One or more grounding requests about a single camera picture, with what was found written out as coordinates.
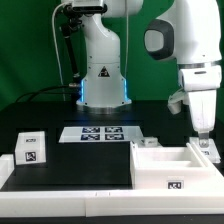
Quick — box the black cable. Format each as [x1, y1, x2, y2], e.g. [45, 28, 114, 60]
[14, 83, 82, 103]

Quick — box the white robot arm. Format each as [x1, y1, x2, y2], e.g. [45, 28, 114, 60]
[61, 0, 222, 147]

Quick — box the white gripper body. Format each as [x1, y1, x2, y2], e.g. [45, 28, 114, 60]
[188, 90, 216, 133]

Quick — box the white cable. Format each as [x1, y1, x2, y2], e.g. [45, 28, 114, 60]
[51, 2, 72, 101]

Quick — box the white cabinet body box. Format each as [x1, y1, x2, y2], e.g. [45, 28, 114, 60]
[130, 143, 216, 189]

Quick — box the white cabinet top block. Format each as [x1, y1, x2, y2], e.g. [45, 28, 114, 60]
[15, 131, 46, 165]

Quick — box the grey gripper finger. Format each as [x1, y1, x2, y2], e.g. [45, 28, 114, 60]
[198, 132, 209, 148]

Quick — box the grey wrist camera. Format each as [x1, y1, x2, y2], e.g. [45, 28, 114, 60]
[168, 89, 185, 115]

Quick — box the white sheet with markers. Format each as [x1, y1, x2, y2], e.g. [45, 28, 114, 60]
[59, 126, 143, 143]

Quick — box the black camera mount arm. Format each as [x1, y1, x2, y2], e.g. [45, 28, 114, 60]
[60, 3, 102, 85]

